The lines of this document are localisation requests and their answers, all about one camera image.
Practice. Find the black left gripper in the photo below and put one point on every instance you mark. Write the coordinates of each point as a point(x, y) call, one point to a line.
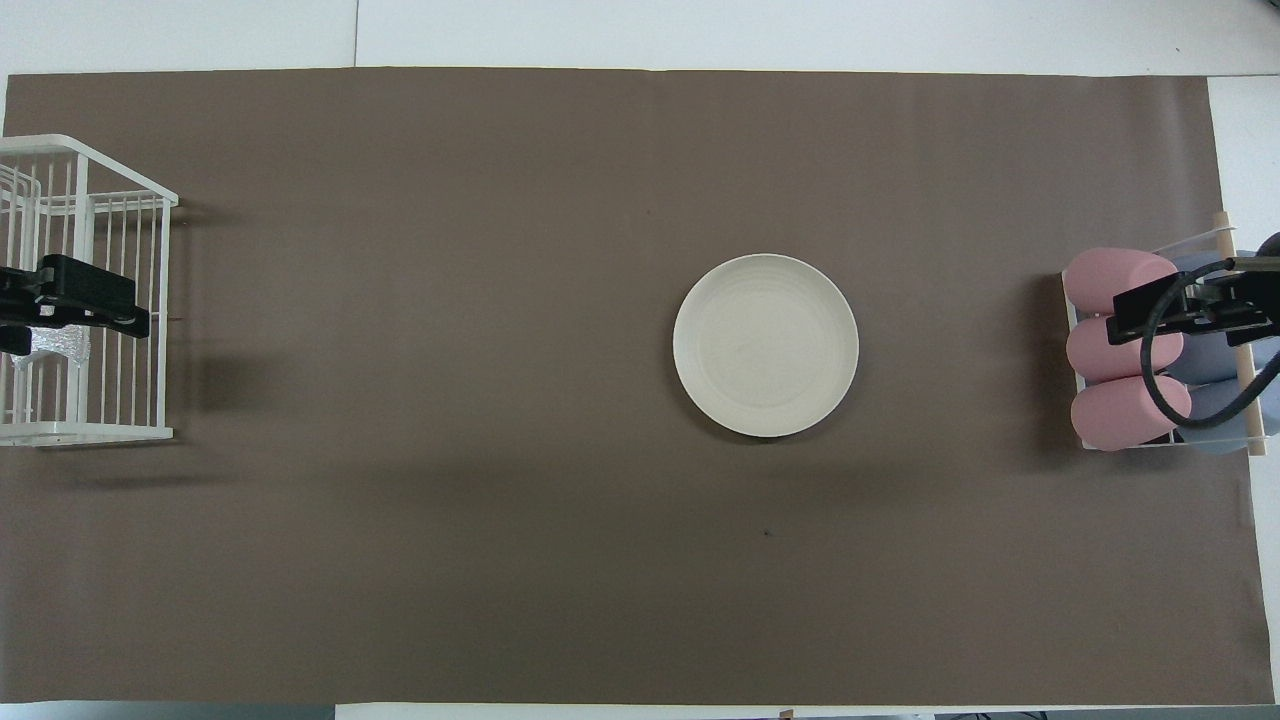
point(18, 300)

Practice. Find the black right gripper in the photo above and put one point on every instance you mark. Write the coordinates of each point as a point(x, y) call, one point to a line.
point(1235, 310)

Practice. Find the silver mesh sponge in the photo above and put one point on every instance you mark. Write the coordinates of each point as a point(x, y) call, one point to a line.
point(55, 348)

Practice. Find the cream round plate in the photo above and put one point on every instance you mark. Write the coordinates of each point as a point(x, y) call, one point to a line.
point(765, 345)

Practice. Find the pink cup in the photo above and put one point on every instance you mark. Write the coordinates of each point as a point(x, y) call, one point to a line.
point(1120, 415)
point(1110, 275)
point(1100, 360)

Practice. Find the cup rack with wooden bar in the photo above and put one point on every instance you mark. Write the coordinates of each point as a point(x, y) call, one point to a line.
point(1245, 390)

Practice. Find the brown table mat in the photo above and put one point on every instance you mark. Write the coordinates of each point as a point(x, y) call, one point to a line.
point(500, 300)

